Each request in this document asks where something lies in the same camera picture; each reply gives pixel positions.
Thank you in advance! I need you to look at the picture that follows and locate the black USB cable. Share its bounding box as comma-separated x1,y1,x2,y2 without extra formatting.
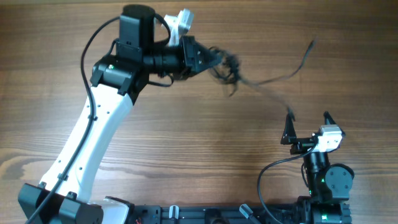
207,37,318,121

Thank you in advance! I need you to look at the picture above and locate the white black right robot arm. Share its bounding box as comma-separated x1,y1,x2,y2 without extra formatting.
280,111,354,224

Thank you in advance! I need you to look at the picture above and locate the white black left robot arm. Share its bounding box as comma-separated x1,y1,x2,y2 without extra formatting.
18,4,221,223

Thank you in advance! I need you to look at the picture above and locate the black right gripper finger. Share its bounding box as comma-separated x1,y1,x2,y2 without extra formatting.
323,111,336,125
280,114,297,145

